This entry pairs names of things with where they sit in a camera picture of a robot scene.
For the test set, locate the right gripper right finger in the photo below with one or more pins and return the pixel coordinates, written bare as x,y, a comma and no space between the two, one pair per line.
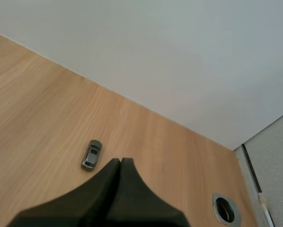
141,201

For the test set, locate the small grey toy car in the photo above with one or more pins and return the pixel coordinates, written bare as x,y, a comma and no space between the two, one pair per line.
91,154

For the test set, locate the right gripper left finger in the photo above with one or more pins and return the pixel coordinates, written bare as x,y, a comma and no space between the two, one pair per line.
89,198

